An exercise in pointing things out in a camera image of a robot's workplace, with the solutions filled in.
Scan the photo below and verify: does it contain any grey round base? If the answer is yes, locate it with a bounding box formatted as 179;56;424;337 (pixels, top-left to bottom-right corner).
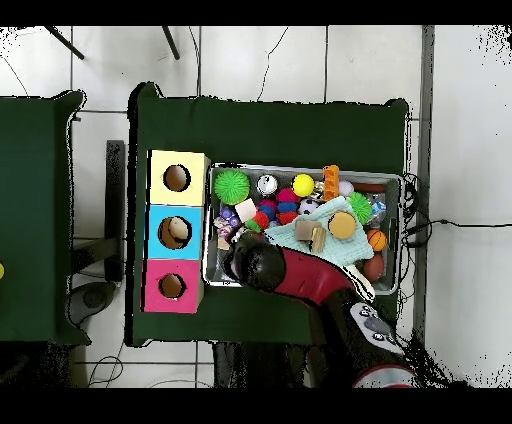
67;280;118;325

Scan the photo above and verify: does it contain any small brown football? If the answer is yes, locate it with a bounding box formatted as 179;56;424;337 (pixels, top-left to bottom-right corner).
362;253;385;283

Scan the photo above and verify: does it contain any small orange basketball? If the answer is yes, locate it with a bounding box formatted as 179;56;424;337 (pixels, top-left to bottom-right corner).
366;228;388;253

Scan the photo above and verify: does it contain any dark green side tablecloth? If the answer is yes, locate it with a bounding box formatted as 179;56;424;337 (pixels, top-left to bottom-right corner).
0;90;92;346

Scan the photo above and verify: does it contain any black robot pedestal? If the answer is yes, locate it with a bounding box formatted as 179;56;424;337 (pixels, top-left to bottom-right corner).
211;341;321;388

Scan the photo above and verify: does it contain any large green spiky ball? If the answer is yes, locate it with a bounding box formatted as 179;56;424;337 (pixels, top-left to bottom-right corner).
213;168;251;206

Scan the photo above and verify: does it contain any plain wooden block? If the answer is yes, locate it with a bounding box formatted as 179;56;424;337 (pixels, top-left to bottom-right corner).
294;219;319;242

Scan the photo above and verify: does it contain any wooden box with three holes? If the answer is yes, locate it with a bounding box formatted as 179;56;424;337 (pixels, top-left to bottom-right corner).
139;149;212;314

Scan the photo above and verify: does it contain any light teal waffle cloth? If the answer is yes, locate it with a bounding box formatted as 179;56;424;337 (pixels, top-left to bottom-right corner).
264;195;374;267

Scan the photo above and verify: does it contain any shallow wire mesh bin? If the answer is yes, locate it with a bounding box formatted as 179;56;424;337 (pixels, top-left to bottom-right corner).
201;161;404;296

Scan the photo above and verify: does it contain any black cable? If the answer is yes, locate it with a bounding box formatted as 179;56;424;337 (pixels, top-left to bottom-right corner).
403;217;512;247

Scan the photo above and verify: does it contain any cream waffle cloth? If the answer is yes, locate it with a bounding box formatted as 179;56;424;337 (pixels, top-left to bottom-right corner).
344;263;377;303

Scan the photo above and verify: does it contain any toy hamburger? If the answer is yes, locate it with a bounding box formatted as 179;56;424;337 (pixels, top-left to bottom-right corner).
327;211;357;240

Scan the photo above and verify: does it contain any black metal leg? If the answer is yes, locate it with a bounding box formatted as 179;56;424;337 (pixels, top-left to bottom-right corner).
160;25;181;61
43;25;86;61

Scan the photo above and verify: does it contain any black upright post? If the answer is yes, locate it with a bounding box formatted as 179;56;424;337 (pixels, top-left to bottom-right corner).
104;139;127;283

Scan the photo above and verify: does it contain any crumpled printed paper ball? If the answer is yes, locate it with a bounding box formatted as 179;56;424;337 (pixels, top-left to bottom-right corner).
213;216;234;241

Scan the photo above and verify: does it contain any orange plastic toy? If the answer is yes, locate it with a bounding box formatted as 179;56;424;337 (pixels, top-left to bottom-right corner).
322;164;341;202

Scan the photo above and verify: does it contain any yellow ball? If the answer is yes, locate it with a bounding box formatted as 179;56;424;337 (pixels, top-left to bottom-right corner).
291;173;316;198

